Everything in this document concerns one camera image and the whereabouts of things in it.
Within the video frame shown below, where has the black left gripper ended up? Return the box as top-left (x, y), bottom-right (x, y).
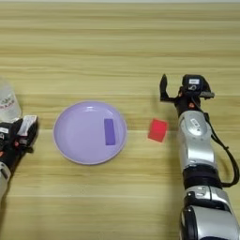
top-left (0, 117), bottom-right (40, 174)

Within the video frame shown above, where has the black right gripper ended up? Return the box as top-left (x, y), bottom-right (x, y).
top-left (158, 73), bottom-right (216, 119)

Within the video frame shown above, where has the red and white small box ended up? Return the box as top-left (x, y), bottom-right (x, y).
top-left (16, 114), bottom-right (38, 138)

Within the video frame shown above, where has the clear water bottle red cap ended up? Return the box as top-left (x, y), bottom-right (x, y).
top-left (0, 77), bottom-right (23, 124)

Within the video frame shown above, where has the red cube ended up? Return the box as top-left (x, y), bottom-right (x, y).
top-left (147, 117), bottom-right (170, 143)

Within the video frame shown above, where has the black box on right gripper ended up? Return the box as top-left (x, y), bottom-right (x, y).
top-left (181, 73), bottom-right (206, 95)

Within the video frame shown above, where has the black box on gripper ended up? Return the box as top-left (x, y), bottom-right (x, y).
top-left (181, 73), bottom-right (206, 95)
top-left (0, 123), bottom-right (14, 143)

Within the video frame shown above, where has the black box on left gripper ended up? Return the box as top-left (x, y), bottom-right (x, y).
top-left (0, 123), bottom-right (14, 143)

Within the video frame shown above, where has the purple round plate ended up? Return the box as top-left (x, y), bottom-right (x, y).
top-left (52, 99), bottom-right (128, 166)

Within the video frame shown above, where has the purple rectangular block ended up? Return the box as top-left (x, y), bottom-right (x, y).
top-left (103, 117), bottom-right (117, 146)

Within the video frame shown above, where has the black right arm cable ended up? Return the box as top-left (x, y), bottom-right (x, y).
top-left (202, 112), bottom-right (240, 189)

